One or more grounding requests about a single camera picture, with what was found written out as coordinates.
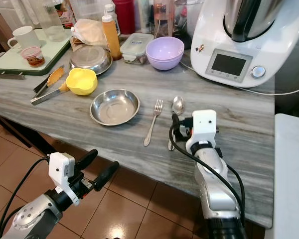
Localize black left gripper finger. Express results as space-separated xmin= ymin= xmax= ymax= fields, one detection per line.
xmin=73 ymin=148 xmax=99 ymax=171
xmin=92 ymin=160 xmax=120 ymax=193

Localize steel spoon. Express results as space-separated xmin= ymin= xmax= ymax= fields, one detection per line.
xmin=166 ymin=96 xmax=185 ymax=151

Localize steel fork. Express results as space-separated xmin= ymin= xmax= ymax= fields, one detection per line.
xmin=143 ymin=99 xmax=164 ymax=147

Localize stainless steel bowl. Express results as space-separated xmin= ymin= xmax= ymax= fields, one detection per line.
xmin=89 ymin=89 xmax=141 ymax=126

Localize purple plastic bowl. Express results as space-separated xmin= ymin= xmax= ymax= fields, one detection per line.
xmin=145 ymin=36 xmax=185 ymax=71

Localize yellow plastic bowl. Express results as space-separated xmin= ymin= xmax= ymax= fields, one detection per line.
xmin=65 ymin=68 xmax=99 ymax=97

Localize clear lidded food container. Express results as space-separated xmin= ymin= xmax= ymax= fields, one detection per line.
xmin=119 ymin=33 xmax=154 ymax=65

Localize steel tongs with orange tips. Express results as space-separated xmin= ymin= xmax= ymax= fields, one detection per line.
xmin=29 ymin=67 xmax=71 ymax=107

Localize white kitchen cooking machine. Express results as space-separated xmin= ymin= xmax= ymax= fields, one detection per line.
xmin=190 ymin=0 xmax=299 ymax=89

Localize pink clear drink bottle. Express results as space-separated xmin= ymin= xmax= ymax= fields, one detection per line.
xmin=153 ymin=0 xmax=175 ymax=38

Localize orange sauce squeeze bottle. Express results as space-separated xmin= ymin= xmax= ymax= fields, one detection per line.
xmin=102 ymin=4 xmax=122 ymax=62

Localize red thermos flask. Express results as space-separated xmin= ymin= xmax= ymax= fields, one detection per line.
xmin=112 ymin=0 xmax=137 ymax=36

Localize plastic bag of bread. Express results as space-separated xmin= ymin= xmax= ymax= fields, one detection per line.
xmin=70 ymin=19 xmax=109 ymax=47

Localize pale green tray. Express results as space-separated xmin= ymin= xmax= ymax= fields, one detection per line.
xmin=0 ymin=28 xmax=73 ymax=77

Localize white ceramic mug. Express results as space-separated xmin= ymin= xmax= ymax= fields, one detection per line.
xmin=7 ymin=25 xmax=41 ymax=51

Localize clear plastic pitcher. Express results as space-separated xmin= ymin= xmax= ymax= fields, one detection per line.
xmin=27 ymin=0 xmax=66 ymax=42

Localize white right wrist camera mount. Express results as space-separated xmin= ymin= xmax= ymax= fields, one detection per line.
xmin=185 ymin=110 xmax=217 ymax=152

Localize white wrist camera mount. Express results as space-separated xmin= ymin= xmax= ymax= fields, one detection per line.
xmin=185 ymin=110 xmax=217 ymax=152
xmin=48 ymin=151 xmax=76 ymax=201

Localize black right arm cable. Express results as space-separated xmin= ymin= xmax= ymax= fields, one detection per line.
xmin=169 ymin=119 xmax=246 ymax=227

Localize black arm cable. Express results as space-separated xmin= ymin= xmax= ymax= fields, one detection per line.
xmin=0 ymin=157 xmax=49 ymax=239
xmin=169 ymin=119 xmax=246 ymax=227

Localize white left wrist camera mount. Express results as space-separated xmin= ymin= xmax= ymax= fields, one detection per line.
xmin=48 ymin=151 xmax=76 ymax=201

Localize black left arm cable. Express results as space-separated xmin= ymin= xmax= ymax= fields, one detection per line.
xmin=0 ymin=157 xmax=49 ymax=239

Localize dark counter table frame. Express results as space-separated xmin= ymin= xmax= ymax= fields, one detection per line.
xmin=0 ymin=111 xmax=53 ymax=162

